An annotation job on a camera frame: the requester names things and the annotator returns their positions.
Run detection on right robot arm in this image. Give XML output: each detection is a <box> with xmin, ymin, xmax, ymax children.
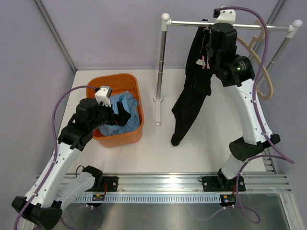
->
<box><xmin>207</xmin><ymin>23</ymin><xmax>280</xmax><ymax>191</ymax></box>

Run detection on aluminium frame post right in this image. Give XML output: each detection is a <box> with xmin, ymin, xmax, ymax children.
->
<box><xmin>253</xmin><ymin>0</ymin><xmax>287</xmax><ymax>54</ymax></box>

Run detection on metal clothes rack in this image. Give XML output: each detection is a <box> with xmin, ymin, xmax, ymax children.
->
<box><xmin>153</xmin><ymin>13</ymin><xmax>303</xmax><ymax>127</ymax></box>

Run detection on aluminium frame post left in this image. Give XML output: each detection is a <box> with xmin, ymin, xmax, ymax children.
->
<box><xmin>33</xmin><ymin>0</ymin><xmax>78</xmax><ymax>74</ymax></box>

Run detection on orange plastic laundry basket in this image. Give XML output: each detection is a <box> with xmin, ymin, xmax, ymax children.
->
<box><xmin>88</xmin><ymin>73</ymin><xmax>144</xmax><ymax>147</ymax></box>

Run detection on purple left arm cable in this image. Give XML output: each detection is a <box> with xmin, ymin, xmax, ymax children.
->
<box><xmin>13</xmin><ymin>85</ymin><xmax>104</xmax><ymax>230</ymax></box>

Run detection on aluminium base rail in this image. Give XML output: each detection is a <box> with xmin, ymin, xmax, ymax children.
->
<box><xmin>104</xmin><ymin>172</ymin><xmax>292</xmax><ymax>194</ymax></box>

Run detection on pink plastic hanger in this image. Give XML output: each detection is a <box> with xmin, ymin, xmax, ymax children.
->
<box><xmin>201</xmin><ymin>27</ymin><xmax>210</xmax><ymax>69</ymax></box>

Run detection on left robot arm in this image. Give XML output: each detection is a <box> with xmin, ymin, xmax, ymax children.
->
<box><xmin>12</xmin><ymin>98</ymin><xmax>131</xmax><ymax>230</ymax></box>

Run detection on aluminium frame post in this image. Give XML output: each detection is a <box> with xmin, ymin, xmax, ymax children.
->
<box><xmin>33</xmin><ymin>0</ymin><xmax>78</xmax><ymax>74</ymax></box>
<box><xmin>253</xmin><ymin>0</ymin><xmax>287</xmax><ymax>54</ymax></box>

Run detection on beige wooden hanger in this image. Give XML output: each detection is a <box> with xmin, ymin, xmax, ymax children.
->
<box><xmin>236</xmin><ymin>20</ymin><xmax>273</xmax><ymax>100</ymax></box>

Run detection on black shorts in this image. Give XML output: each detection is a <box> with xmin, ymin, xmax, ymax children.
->
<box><xmin>171</xmin><ymin>27</ymin><xmax>213</xmax><ymax>147</ymax></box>

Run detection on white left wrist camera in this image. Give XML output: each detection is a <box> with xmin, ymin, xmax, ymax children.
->
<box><xmin>94</xmin><ymin>86</ymin><xmax>112</xmax><ymax>107</ymax></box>

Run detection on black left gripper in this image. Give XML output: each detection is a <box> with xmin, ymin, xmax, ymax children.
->
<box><xmin>89</xmin><ymin>99</ymin><xmax>130</xmax><ymax>131</ymax></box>

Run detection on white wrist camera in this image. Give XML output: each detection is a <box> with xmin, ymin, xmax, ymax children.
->
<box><xmin>213</xmin><ymin>9</ymin><xmax>236</xmax><ymax>25</ymax></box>
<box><xmin>94</xmin><ymin>86</ymin><xmax>112</xmax><ymax>107</ymax></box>

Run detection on white slotted cable duct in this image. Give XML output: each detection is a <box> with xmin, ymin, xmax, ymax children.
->
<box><xmin>73</xmin><ymin>194</ymin><xmax>221</xmax><ymax>204</ymax></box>

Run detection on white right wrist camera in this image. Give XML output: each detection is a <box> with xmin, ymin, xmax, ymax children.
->
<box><xmin>213</xmin><ymin>9</ymin><xmax>236</xmax><ymax>25</ymax></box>

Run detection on light blue shorts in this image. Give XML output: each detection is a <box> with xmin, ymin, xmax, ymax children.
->
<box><xmin>98</xmin><ymin>92</ymin><xmax>141</xmax><ymax>137</ymax></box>

